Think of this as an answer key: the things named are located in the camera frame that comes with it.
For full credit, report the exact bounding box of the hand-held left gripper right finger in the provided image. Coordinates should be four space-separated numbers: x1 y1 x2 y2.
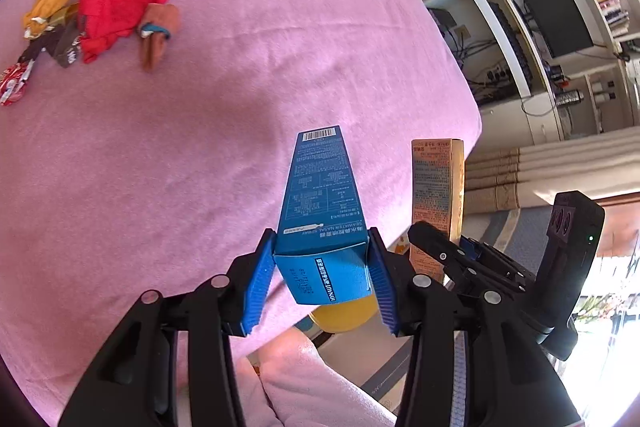
368 228 583 427

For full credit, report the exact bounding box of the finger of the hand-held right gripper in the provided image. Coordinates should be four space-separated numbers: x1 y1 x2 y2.
461 237 538 293
407 221 501 294

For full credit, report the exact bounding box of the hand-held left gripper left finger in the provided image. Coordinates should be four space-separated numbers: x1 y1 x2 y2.
57 229 278 427

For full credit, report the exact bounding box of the orange carton box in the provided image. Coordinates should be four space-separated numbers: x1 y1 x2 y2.
410 138 467 285

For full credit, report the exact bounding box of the blue carton box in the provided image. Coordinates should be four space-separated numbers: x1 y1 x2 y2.
272 125 377 306

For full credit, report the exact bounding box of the yellow round container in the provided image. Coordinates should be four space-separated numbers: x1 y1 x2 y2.
307 294 378 334

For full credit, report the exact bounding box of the pink blanket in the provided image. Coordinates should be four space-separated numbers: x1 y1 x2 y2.
0 0 482 427

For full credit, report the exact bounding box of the white desk with shelves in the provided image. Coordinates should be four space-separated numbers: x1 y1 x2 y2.
414 0 640 145

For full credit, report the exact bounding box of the black keyboard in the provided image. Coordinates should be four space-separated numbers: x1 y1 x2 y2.
487 0 533 95

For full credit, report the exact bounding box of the black monitor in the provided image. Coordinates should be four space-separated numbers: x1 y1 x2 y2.
507 0 596 59

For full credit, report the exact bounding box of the brown pouch with blue band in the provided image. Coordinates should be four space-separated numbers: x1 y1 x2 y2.
139 3 181 72

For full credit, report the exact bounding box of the black wrapper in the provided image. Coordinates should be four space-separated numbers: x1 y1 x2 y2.
47 19 83 68

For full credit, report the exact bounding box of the red cloth bag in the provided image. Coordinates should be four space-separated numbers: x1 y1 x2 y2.
78 0 197 64

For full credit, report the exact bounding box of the red and white wrapper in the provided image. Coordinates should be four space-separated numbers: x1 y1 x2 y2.
0 59 35 108

